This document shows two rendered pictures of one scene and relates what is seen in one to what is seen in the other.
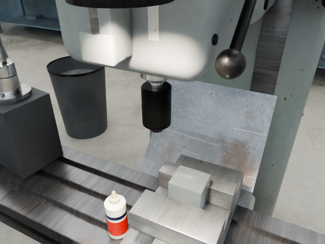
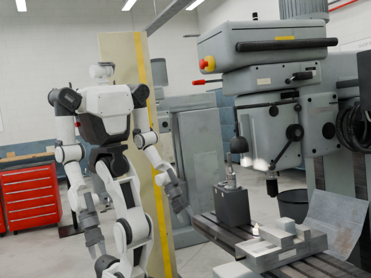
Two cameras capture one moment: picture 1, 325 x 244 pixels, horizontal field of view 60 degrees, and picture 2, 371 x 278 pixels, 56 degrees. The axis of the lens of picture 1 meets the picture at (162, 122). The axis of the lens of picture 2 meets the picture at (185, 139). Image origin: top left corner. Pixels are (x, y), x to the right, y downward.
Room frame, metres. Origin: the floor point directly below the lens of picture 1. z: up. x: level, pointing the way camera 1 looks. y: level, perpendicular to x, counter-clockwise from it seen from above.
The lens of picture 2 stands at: (-0.90, -0.69, 1.60)
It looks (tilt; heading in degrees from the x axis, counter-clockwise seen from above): 5 degrees down; 42
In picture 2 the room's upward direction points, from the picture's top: 7 degrees counter-clockwise
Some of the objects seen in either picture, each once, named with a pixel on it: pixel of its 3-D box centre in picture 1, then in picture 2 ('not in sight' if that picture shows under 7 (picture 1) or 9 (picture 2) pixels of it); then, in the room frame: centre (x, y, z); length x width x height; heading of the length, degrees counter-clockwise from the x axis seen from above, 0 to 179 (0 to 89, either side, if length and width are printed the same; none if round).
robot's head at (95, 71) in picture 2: not in sight; (101, 73); (0.21, 0.84, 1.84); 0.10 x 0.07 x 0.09; 173
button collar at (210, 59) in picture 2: not in sight; (209, 63); (0.19, 0.11, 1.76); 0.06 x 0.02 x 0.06; 64
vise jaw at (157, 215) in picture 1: (176, 222); (275, 235); (0.32, -0.02, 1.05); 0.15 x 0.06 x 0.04; 64
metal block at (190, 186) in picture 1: (189, 190); (285, 226); (0.37, -0.05, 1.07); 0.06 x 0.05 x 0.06; 64
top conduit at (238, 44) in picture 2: not in sight; (289, 44); (0.36, -0.14, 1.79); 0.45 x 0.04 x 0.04; 154
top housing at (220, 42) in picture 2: not in sight; (261, 47); (0.41, 0.00, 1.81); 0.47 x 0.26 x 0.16; 154
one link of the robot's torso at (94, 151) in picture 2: not in sight; (106, 160); (0.23, 0.93, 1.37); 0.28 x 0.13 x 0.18; 83
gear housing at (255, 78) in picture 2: not in sight; (270, 78); (0.43, -0.01, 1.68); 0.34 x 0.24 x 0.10; 154
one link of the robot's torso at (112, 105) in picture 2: not in sight; (102, 112); (0.23, 0.90, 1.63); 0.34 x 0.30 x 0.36; 173
